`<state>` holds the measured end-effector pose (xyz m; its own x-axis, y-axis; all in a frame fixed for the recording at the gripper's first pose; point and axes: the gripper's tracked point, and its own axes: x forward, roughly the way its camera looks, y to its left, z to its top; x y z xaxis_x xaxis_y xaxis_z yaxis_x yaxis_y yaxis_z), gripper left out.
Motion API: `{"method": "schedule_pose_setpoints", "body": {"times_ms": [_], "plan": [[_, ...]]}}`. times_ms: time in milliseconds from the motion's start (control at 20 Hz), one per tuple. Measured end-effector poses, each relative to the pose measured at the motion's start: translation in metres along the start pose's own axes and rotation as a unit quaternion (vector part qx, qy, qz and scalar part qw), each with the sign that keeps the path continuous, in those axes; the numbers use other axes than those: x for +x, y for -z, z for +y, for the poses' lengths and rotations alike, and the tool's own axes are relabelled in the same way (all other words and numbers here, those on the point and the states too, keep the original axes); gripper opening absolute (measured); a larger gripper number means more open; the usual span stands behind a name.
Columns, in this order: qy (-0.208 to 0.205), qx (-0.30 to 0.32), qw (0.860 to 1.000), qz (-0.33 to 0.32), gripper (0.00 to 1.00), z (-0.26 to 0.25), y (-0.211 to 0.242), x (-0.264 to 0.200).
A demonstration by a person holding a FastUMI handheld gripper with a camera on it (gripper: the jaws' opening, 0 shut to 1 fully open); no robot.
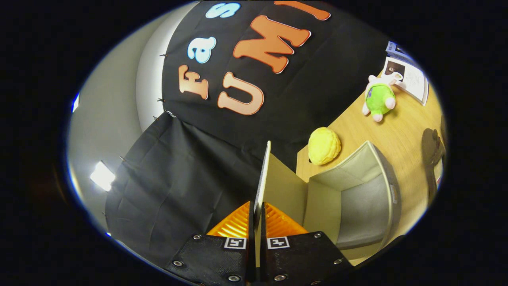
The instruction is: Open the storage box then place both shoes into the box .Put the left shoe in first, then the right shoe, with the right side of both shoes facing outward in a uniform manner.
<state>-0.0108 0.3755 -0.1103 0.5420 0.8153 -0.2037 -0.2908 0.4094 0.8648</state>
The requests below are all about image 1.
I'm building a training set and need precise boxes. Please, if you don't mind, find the yellow plush toy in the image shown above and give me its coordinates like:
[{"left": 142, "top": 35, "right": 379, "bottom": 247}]
[{"left": 308, "top": 127, "right": 342, "bottom": 165}]

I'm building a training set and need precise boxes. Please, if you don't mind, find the grey fabric storage box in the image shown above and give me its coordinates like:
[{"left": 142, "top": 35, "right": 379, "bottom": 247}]
[{"left": 254, "top": 140, "right": 401, "bottom": 265}]

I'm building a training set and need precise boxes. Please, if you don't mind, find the brown fuzzy shoe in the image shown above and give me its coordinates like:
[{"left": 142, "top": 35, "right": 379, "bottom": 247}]
[{"left": 421, "top": 128, "right": 447, "bottom": 201}]

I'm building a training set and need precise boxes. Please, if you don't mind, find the blue cover book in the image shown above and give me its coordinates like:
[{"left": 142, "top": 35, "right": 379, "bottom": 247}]
[{"left": 386, "top": 41, "right": 414, "bottom": 64}]

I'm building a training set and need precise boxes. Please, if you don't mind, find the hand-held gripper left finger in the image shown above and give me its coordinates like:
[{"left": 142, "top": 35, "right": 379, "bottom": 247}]
[{"left": 166, "top": 201, "right": 256, "bottom": 284}]

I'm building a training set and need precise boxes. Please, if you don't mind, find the green and pink plush toy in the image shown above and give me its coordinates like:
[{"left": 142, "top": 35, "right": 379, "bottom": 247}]
[{"left": 362, "top": 73, "right": 402, "bottom": 122}]

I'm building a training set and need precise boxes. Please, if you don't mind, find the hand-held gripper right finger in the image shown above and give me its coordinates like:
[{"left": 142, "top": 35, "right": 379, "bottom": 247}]
[{"left": 260, "top": 202, "right": 354, "bottom": 283}]

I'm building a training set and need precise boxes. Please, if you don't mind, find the white book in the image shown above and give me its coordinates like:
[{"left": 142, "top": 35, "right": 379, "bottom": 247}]
[{"left": 383, "top": 57, "right": 429, "bottom": 106}]

